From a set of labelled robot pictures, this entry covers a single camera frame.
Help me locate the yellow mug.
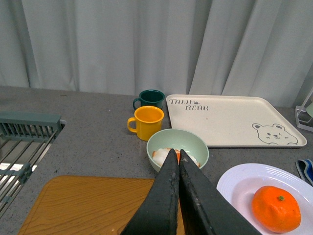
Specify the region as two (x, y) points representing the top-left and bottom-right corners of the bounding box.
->
(127, 106), (164, 141)

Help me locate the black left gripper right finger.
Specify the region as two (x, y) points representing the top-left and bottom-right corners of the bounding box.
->
(179, 150), (260, 235)

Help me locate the white plate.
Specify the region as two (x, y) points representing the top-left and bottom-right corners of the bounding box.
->
(217, 164), (313, 235)

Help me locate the white curtain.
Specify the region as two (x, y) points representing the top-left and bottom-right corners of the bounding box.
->
(0, 0), (313, 107)

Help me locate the orange mandarin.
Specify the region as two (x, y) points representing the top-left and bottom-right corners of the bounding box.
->
(251, 186), (302, 233)

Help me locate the light green bowl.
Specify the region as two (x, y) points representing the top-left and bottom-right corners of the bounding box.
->
(146, 129), (209, 172)

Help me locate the beige bear tray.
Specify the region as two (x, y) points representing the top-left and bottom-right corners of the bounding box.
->
(166, 94), (307, 148)

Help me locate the grey blue cloth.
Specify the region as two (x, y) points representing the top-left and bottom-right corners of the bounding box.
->
(295, 159), (313, 186)

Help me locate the wooden cutting board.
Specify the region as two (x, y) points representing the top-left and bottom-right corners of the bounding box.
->
(18, 176), (154, 235)

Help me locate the green cup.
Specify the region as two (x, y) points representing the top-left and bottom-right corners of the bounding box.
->
(306, 102), (313, 118)

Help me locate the grey green dish rack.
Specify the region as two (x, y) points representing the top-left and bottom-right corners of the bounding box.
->
(0, 111), (66, 214)

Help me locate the dark green mug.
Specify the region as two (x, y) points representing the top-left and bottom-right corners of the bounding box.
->
(133, 89), (165, 110)

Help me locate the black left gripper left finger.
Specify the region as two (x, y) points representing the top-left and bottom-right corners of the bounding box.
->
(121, 149), (179, 235)

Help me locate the fake fried egg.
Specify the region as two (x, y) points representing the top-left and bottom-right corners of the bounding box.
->
(152, 148), (201, 167)

